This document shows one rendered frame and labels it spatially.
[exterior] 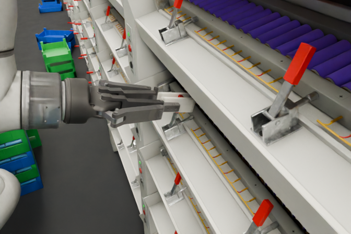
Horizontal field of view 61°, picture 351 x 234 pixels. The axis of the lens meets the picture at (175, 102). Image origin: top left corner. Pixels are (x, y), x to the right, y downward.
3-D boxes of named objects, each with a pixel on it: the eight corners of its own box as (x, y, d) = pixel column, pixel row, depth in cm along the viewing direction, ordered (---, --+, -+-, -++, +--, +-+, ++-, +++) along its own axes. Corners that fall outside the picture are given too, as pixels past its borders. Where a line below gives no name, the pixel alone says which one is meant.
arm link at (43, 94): (21, 142, 44) (64, 140, 46) (21, 87, 40) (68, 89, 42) (23, 110, 51) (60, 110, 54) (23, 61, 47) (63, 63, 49)
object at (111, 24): (136, 95, 83) (117, 53, 74) (98, 29, 130) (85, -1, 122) (199, 67, 86) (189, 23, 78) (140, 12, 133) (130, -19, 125)
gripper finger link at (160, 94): (156, 107, 56) (154, 105, 57) (188, 107, 59) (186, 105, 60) (159, 93, 55) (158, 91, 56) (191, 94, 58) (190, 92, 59)
